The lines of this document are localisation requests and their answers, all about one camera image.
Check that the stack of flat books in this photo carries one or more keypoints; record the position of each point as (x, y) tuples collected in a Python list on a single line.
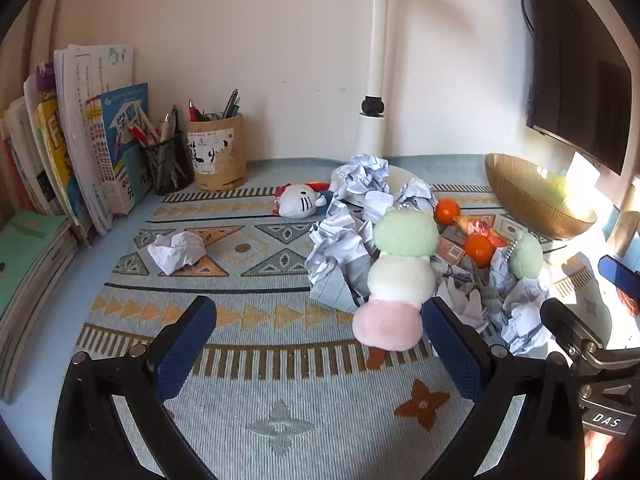
[(25, 260)]

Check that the white cat plush toy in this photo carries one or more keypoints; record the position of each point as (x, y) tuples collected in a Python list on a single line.
[(295, 202)]

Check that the small pink box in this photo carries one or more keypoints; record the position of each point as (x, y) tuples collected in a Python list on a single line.
[(447, 250)]

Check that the patterned woven mat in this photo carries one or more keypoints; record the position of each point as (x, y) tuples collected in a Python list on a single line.
[(300, 410)]

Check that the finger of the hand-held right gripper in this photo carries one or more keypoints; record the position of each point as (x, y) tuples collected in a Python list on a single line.
[(562, 320), (620, 277)]

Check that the beige side panel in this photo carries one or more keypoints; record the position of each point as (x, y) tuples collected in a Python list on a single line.
[(45, 25)]

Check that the golden ribbed bowl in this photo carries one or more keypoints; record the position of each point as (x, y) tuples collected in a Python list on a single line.
[(525, 195)]

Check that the white desk lamp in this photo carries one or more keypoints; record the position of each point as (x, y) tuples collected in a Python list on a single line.
[(377, 35)]

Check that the white paper sheet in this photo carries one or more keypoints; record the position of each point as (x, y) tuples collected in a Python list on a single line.
[(582, 172)]

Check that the pile of papers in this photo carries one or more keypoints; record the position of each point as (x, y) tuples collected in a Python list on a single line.
[(340, 240)]

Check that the row of standing books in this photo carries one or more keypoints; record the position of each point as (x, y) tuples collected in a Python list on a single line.
[(75, 125)]

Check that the red snack packet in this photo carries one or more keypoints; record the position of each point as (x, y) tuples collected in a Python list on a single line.
[(480, 225)]

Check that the white paper ball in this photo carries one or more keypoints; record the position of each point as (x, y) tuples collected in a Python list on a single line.
[(175, 252)]

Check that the tangerine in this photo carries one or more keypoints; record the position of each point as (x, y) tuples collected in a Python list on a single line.
[(479, 250), (447, 211)]

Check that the bunch of ballpoint pens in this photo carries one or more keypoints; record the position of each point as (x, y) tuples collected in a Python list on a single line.
[(227, 107)]

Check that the brown paper pen cup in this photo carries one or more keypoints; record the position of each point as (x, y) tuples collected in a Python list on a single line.
[(215, 160)]

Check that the three-colour dumpling plush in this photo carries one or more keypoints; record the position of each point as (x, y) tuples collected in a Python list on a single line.
[(400, 280)]

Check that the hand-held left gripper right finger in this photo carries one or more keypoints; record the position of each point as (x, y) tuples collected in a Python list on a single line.
[(452, 355)]

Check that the black mesh pen holder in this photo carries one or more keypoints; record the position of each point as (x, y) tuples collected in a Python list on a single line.
[(167, 165)]

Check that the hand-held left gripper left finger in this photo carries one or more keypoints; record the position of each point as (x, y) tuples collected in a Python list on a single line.
[(185, 355)]

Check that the black wall monitor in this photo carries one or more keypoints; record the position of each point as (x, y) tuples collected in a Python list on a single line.
[(575, 70)]

